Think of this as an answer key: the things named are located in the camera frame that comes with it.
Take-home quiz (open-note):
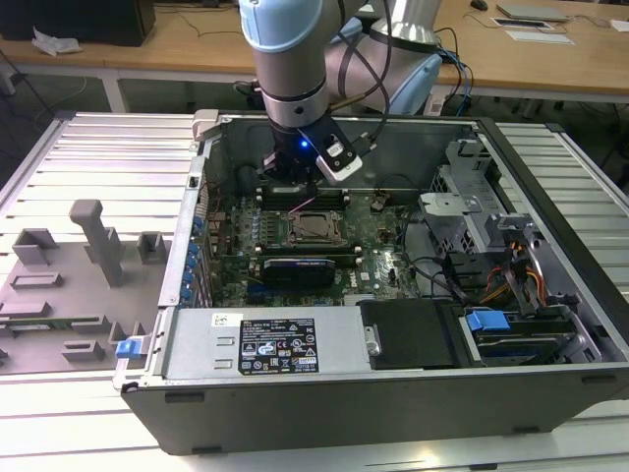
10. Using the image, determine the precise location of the metal socket cover frame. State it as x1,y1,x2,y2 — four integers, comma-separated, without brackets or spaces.
288,211,348,249

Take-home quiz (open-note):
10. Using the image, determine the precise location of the black RAM slot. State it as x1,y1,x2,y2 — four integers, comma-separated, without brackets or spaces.
258,192,350,201
258,188,349,196
257,201,351,209
254,245,365,254
257,197,350,205
255,241,364,249

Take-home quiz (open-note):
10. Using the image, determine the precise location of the CPU socket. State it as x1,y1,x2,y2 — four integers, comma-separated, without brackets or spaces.
283,208,352,251

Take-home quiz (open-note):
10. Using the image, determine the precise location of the wooden desk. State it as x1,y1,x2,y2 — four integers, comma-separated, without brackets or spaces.
0,0,629,113

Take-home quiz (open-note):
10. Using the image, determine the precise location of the black graphics card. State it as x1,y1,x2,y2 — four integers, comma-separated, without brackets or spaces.
261,254,339,297

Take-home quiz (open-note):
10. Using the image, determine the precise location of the small white device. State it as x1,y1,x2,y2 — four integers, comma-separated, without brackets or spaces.
423,92,447,117

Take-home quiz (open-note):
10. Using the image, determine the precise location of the green motherboard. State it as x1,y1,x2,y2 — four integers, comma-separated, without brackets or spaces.
203,192,431,310

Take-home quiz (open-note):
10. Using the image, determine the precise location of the silver metal drive cage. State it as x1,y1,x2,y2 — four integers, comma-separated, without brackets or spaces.
419,136,544,260

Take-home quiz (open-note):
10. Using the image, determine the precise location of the grey parts rack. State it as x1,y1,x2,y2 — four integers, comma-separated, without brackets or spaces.
0,198,174,378

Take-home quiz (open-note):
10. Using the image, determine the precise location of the grey power supply unit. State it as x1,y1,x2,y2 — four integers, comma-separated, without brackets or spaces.
160,305,371,383

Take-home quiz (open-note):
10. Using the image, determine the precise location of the black plastic shroud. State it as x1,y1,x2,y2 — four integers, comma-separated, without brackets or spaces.
357,298,463,371

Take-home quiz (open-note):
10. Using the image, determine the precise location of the black computer tower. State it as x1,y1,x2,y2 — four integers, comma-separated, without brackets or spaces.
0,0,157,49

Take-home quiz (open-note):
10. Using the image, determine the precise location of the white crumpled paper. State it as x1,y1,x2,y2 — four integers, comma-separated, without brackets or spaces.
30,25,84,56

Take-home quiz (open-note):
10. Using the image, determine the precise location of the blue case latch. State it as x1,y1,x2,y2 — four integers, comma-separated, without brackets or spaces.
114,336,143,360

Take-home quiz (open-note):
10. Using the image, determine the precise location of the hard disk in blue carrier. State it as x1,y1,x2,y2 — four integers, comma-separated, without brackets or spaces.
461,307,580,368

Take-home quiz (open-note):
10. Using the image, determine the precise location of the silver laptop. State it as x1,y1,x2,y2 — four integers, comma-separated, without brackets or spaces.
494,1,572,25

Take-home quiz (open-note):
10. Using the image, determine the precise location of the black grey PC case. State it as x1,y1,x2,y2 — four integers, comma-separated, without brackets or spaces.
112,108,629,456

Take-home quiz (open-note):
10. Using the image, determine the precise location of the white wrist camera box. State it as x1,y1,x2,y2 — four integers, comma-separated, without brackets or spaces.
300,120,367,187

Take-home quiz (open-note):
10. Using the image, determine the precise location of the grey case handle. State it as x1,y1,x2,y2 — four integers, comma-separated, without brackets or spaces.
191,108,233,144

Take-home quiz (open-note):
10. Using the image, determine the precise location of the black camera cable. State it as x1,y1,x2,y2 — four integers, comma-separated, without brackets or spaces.
336,0,397,154

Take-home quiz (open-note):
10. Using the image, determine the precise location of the blue cable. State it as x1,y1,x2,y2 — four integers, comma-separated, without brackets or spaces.
439,48,477,117

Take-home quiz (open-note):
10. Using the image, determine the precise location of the black cable bundle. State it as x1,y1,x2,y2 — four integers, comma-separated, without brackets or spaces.
400,215,492,304

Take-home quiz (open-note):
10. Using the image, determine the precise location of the orange yellow wire bundle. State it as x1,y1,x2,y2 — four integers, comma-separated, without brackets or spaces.
484,239,547,307

